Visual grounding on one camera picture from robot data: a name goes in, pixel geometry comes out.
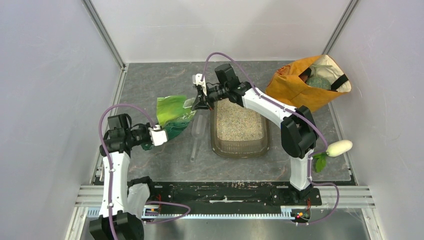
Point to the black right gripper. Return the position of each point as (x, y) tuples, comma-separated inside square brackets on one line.
[(200, 102)]

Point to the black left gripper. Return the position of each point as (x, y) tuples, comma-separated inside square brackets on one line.
[(146, 127)]

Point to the clear plastic scoop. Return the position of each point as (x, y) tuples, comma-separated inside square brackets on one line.
[(197, 132)]

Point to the green cat litter bag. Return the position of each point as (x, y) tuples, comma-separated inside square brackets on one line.
[(174, 113)]

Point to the brown translucent litter box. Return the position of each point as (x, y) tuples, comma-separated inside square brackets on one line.
[(238, 132)]

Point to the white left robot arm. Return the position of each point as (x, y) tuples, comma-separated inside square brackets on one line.
[(123, 200)]

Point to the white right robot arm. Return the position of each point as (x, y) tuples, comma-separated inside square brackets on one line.
[(298, 131)]

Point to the orange paper tote bag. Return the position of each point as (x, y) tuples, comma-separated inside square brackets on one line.
[(288, 83)]

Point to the green knitted ball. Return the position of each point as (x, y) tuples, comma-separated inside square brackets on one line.
[(318, 82)]

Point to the white toy radish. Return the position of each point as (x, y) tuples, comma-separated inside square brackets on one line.
[(334, 150)]

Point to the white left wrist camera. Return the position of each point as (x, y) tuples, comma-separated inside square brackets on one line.
[(158, 135)]

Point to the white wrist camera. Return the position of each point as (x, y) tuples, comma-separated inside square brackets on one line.
[(200, 84), (158, 135)]

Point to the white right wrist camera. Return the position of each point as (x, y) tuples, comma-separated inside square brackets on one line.
[(200, 84)]

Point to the white toothed cable strip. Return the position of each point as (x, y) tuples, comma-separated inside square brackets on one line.
[(286, 214)]

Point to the aluminium front frame rail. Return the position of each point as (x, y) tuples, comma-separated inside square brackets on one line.
[(350, 197)]

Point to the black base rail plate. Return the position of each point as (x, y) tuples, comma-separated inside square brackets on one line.
[(233, 198)]

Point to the aluminium frame post left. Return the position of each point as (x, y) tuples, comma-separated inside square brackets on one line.
[(101, 28)]

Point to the aluminium frame post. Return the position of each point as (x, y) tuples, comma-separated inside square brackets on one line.
[(340, 26), (101, 28)]

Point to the aluminium frame post right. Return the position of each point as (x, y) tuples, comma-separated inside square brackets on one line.
[(340, 26)]

